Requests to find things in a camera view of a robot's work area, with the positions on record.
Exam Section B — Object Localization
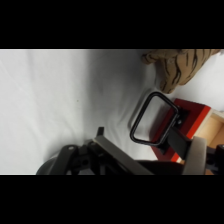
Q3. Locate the red drawer front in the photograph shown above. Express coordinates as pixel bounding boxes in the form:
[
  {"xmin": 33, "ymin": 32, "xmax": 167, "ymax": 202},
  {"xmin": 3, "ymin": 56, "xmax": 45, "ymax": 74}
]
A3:
[{"xmin": 150, "ymin": 97, "xmax": 212, "ymax": 163}]

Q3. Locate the black wire drawer handle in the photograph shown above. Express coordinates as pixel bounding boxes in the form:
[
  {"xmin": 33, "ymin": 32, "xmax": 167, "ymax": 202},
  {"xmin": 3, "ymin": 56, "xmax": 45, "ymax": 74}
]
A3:
[{"xmin": 129, "ymin": 91, "xmax": 184, "ymax": 148}]

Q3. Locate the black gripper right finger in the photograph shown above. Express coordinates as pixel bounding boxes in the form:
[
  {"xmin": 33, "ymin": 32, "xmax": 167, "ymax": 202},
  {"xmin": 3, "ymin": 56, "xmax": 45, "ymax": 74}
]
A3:
[{"xmin": 166, "ymin": 126, "xmax": 209, "ymax": 176}]

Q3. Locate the striped tan plush toy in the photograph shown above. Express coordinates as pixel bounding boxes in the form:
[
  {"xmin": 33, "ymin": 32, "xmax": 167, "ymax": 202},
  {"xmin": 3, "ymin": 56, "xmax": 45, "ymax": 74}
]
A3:
[{"xmin": 141, "ymin": 49, "xmax": 224, "ymax": 95}]

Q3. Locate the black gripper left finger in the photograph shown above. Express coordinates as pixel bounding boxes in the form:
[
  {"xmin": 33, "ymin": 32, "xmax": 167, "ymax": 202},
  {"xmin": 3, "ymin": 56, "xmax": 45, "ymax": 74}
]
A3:
[{"xmin": 61, "ymin": 126, "xmax": 155, "ymax": 176}]

